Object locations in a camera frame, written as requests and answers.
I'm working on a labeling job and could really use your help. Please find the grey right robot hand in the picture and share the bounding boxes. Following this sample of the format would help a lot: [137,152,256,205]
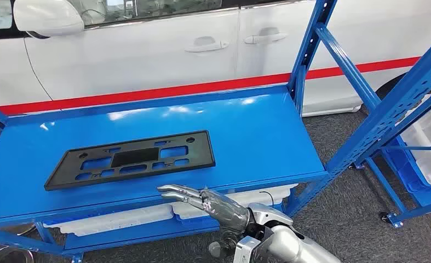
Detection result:
[157,184,255,259]

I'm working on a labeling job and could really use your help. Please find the black plastic panel part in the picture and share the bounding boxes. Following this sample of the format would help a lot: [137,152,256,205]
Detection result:
[44,130,216,192]

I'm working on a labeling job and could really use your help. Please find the blue metal shelf rack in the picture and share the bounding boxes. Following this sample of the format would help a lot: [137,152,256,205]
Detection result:
[0,0,431,263]
[349,145,431,230]

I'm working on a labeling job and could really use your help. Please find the white car with red stripe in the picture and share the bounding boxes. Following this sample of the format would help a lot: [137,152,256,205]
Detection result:
[0,0,431,117]

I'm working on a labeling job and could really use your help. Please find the blue plastic crate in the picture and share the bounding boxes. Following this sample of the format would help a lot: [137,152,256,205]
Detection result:
[382,138,431,208]

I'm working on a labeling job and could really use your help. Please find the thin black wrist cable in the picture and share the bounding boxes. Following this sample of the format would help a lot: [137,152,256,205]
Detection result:
[260,190,275,208]

